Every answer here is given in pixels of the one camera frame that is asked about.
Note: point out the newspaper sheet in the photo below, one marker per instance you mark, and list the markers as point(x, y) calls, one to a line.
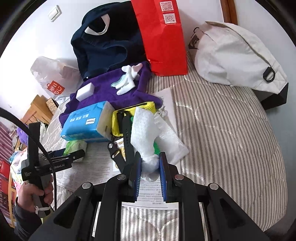
point(96, 168)

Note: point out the white bubble wrap bag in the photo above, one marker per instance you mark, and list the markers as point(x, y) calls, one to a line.
point(149, 129)

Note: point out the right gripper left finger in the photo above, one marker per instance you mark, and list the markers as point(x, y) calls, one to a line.
point(132, 172)

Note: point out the white gloves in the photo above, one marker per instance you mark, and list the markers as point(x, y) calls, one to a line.
point(126, 82)

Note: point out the person's left hand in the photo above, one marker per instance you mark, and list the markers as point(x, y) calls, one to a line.
point(26, 192)

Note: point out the dark navy tote bag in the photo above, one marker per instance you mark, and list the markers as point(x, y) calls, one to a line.
point(109, 38)

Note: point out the red paper shopping bag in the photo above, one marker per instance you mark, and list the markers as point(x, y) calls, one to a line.
point(160, 26)

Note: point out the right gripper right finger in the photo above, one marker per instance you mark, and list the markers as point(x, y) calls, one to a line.
point(170, 191)

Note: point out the wooden stand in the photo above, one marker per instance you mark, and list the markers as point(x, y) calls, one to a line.
point(38, 112)

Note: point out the white Miniso plastic bag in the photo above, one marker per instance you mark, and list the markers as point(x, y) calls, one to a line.
point(56, 78)

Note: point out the green tissue pack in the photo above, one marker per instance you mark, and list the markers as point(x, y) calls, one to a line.
point(75, 145)

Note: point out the purple towel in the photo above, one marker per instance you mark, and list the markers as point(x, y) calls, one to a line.
point(104, 92)

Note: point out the beige canvas bag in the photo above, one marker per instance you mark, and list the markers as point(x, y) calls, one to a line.
point(228, 54)

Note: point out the blue tissue pack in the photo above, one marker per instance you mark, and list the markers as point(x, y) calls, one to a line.
point(91, 123)

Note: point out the white foam sponge block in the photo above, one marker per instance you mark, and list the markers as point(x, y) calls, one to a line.
point(85, 92)

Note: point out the striped quilt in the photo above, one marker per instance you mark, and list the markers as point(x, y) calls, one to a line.
point(230, 141)

